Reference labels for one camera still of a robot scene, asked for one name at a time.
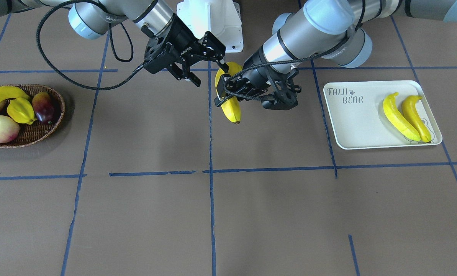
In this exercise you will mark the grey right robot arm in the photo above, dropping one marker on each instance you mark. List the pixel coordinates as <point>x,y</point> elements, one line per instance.
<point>93,18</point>

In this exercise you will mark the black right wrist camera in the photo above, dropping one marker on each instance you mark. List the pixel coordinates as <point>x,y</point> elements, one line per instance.
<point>159,53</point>

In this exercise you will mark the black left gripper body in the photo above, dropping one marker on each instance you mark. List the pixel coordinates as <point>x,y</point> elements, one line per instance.
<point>257,78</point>

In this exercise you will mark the dark red mango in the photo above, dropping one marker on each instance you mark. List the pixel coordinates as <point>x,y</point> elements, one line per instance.
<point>44,108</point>

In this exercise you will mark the brown wicker basket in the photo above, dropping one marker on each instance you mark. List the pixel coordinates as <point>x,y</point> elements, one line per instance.
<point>37,132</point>

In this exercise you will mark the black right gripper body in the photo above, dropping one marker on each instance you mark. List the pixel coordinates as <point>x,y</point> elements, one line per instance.
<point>183,41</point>

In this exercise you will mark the yellow banana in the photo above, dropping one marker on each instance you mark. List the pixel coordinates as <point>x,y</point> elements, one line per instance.
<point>396,118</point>

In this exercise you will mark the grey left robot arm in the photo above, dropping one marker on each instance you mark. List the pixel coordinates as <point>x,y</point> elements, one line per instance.
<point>330,29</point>

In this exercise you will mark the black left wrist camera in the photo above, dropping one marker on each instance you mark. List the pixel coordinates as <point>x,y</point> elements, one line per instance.
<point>285,92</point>

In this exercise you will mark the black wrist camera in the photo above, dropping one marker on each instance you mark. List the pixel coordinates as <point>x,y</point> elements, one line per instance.
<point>159,53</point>
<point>285,92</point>

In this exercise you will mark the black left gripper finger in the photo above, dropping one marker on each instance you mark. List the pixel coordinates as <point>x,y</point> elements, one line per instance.
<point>218,101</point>
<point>226,84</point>

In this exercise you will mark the pale yellow apple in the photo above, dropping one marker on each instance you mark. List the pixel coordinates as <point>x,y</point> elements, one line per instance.
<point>9,129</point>

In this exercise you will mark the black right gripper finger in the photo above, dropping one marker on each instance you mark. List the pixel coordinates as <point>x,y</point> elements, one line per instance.
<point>214,50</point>
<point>183,73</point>

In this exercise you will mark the white bear print tray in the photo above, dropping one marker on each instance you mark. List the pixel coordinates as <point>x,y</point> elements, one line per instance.
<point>358,119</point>

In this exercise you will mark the yellow star fruit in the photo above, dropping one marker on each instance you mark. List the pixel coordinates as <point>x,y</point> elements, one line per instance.
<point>21,111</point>

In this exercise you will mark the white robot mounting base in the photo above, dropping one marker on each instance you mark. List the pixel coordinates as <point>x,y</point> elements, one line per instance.
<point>220,17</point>

